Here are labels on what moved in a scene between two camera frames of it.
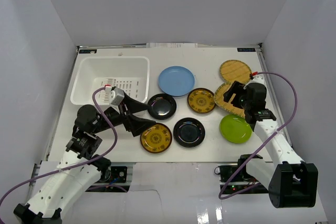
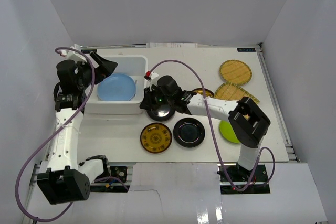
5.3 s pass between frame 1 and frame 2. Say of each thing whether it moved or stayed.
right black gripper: moved
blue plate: moved
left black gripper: moved
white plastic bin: stayed
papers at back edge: stayed
